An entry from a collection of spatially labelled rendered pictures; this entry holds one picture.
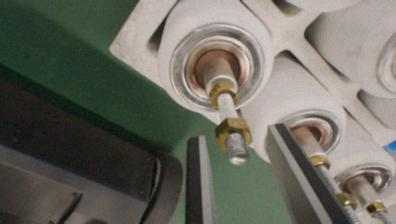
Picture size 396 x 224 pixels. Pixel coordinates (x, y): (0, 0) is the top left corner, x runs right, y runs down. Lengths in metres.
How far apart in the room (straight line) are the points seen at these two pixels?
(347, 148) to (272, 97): 0.12
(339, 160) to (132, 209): 0.32
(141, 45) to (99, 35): 0.21
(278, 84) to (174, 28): 0.13
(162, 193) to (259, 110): 0.28
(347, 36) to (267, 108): 0.09
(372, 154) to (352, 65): 0.12
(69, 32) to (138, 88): 0.16
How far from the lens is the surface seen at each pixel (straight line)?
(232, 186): 0.72
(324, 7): 0.20
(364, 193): 0.33
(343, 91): 0.34
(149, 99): 0.50
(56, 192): 0.44
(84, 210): 0.43
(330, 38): 0.27
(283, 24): 0.26
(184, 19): 0.18
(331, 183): 0.22
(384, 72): 0.24
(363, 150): 0.32
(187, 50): 0.18
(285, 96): 0.23
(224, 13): 0.17
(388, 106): 0.35
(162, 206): 0.47
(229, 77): 0.16
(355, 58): 0.24
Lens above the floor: 0.42
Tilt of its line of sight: 54 degrees down
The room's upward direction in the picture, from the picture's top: 175 degrees clockwise
